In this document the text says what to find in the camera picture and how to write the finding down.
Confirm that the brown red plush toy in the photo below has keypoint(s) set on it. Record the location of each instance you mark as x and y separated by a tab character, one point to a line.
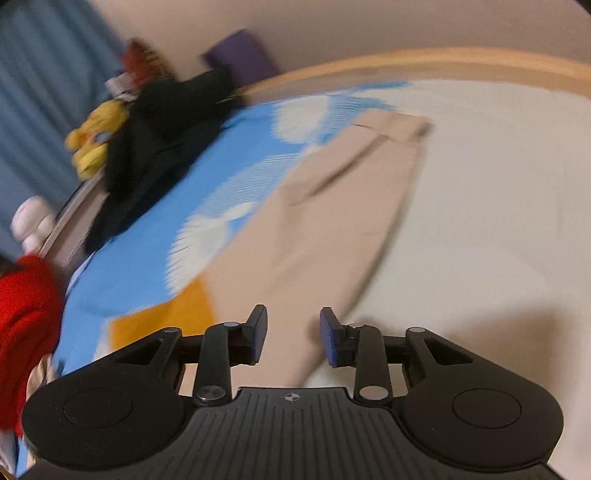
141	60

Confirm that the white plush toy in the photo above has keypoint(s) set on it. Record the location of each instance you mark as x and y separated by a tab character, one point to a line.
30	221

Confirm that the red knitted cloth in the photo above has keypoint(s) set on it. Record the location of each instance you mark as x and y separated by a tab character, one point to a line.
25	323

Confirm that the purple cushion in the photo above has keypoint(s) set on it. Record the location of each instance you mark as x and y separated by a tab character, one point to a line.
240	53

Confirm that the blue cloud printed blanket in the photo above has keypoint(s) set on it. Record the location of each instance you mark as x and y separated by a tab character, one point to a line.
184	184

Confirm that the blue curtain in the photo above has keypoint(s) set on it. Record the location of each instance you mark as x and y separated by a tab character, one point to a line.
41	92

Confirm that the beige pants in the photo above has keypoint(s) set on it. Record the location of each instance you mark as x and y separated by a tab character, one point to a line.
323	221

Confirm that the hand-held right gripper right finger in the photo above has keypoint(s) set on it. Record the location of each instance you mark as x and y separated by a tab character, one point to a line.
328	337

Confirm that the wooden bed frame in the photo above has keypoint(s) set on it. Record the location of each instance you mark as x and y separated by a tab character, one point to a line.
461	56

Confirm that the black clothes pile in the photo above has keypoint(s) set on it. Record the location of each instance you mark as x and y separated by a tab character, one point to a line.
157	138

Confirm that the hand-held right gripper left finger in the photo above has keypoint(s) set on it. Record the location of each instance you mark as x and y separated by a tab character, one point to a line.
259	332

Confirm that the yellow plush toy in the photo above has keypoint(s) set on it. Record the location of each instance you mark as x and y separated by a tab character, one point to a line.
94	134

